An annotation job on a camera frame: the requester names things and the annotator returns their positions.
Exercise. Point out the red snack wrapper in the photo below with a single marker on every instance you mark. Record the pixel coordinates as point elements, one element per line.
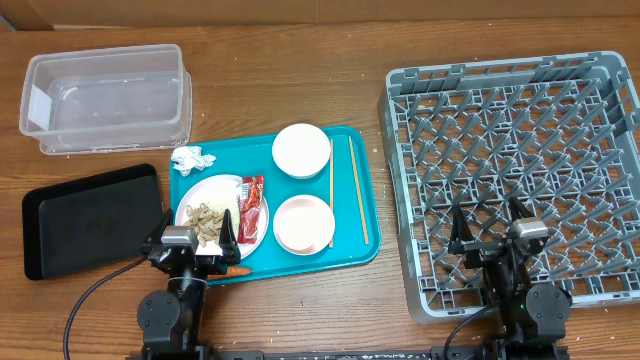
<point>251,191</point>

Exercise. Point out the pink bowl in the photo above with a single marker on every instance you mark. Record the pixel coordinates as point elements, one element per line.
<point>304,224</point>

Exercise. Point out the white cup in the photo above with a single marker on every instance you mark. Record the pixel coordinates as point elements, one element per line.
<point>301,150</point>

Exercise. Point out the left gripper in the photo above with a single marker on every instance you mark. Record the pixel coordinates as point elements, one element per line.
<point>214,265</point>

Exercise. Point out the teal serving tray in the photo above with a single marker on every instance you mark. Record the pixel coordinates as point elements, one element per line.
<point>251,156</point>

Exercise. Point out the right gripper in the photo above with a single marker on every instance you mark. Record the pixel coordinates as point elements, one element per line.
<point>460,242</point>

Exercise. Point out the grey dishwasher rack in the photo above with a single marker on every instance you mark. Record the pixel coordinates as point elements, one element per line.
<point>560,133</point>

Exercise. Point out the wooden chopstick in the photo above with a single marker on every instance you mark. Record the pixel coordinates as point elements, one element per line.
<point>331,184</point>
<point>358,192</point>

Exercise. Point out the clear plastic bin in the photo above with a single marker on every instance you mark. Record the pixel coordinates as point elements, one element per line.
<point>107,100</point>

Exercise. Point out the white tissue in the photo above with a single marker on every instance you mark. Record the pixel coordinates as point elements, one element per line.
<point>187,158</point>

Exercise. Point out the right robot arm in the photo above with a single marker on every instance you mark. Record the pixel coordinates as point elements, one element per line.
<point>533,316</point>

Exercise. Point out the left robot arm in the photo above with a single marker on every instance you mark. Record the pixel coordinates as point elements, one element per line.
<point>171,319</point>

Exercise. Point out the peanut shells pile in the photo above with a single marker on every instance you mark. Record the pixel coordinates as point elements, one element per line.
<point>206,221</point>

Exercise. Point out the black tray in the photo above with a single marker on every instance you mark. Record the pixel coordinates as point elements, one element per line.
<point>89,222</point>

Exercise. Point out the orange carrot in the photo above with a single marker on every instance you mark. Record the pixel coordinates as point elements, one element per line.
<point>232,271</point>

